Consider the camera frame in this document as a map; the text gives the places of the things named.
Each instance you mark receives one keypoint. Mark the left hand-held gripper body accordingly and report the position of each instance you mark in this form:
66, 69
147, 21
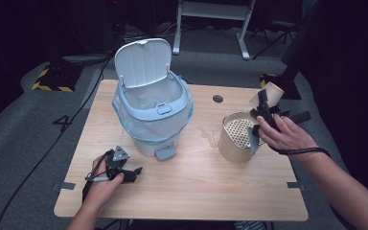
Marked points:
116, 164

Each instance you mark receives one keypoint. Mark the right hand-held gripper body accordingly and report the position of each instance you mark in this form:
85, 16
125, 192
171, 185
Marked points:
270, 116

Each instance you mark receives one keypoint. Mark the brown paper cup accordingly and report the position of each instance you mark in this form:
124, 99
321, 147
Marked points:
276, 92

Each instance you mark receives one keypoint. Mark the translucent plastic bin liner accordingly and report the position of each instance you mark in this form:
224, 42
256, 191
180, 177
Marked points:
155, 127

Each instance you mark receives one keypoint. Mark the beige canister with perforated strainer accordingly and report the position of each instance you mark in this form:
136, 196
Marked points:
233, 150

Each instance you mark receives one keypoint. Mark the blue and white pedal bin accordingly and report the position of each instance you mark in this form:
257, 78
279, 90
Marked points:
147, 105

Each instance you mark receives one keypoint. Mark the person's right hand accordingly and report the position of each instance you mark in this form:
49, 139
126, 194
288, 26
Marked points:
287, 137

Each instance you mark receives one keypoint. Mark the person's left hand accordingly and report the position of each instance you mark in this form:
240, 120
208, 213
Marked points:
100, 191

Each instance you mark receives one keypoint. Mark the yellow and black striped base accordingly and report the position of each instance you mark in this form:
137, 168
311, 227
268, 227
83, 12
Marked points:
287, 86
56, 80

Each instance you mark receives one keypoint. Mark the grey tape strip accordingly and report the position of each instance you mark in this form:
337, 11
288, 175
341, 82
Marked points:
64, 186
295, 185

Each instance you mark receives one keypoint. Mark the liquid spill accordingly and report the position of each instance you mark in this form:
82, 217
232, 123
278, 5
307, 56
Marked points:
209, 137

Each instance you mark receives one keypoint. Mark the black tripod stand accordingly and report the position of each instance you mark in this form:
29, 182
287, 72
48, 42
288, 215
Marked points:
278, 35

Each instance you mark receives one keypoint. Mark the grey flat stand base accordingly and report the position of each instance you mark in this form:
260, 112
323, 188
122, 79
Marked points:
84, 58

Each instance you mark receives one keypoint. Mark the person's striped clothing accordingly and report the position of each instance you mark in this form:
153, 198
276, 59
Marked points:
249, 225

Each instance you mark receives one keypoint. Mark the white metal table frame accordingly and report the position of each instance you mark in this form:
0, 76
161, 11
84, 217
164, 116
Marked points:
214, 9

